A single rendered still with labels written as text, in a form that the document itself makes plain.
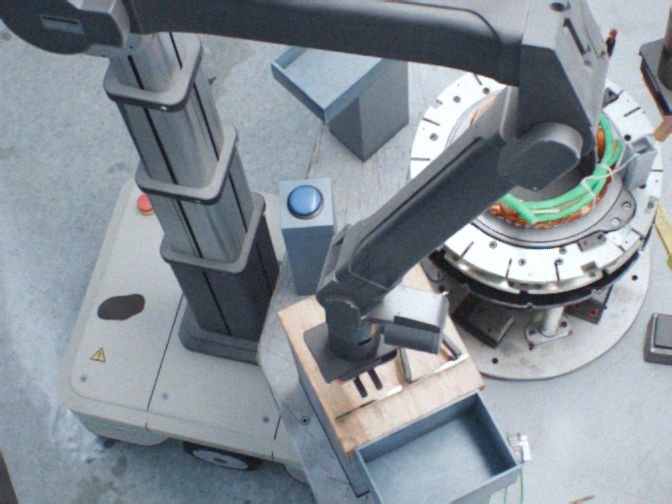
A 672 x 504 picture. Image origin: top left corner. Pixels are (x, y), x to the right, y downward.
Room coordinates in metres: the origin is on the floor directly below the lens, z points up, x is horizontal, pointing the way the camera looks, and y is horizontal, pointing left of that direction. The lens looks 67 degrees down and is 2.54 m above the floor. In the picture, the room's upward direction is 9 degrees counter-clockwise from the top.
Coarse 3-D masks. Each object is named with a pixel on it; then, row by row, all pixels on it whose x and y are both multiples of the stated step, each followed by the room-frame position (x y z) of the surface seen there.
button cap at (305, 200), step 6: (306, 186) 0.73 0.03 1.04; (294, 192) 0.73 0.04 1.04; (300, 192) 0.73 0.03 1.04; (306, 192) 0.72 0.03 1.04; (312, 192) 0.72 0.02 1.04; (294, 198) 0.72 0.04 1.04; (300, 198) 0.72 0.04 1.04; (306, 198) 0.72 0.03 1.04; (312, 198) 0.71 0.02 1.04; (318, 198) 0.71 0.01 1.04; (294, 204) 0.71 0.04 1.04; (300, 204) 0.71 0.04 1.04; (306, 204) 0.71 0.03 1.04; (312, 204) 0.71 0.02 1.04; (318, 204) 0.71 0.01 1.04; (294, 210) 0.70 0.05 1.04; (300, 210) 0.70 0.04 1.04; (306, 210) 0.70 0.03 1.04; (312, 210) 0.70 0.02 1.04
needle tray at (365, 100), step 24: (288, 48) 0.94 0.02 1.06; (288, 72) 0.92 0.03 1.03; (312, 72) 0.92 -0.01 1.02; (336, 72) 0.91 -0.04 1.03; (360, 72) 0.90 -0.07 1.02; (384, 72) 0.90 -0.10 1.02; (312, 96) 0.86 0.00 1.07; (336, 96) 0.85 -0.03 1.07; (360, 96) 0.89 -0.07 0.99; (384, 96) 0.92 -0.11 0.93; (408, 96) 0.95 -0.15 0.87; (336, 120) 0.93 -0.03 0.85; (360, 120) 0.89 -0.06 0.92; (384, 120) 0.91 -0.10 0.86; (408, 120) 0.94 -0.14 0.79; (360, 144) 0.89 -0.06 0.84; (384, 144) 0.91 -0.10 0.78
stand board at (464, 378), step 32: (416, 288) 0.56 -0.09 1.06; (288, 320) 0.54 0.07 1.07; (320, 320) 0.54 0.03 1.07; (448, 320) 0.51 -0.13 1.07; (416, 352) 0.48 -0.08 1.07; (448, 352) 0.47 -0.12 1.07; (320, 384) 0.45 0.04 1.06; (352, 384) 0.45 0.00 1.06; (384, 384) 0.44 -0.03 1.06; (448, 384) 0.43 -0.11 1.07; (480, 384) 0.42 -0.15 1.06; (352, 416) 0.41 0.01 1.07; (384, 416) 0.40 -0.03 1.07; (416, 416) 0.40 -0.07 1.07; (352, 448) 0.37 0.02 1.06
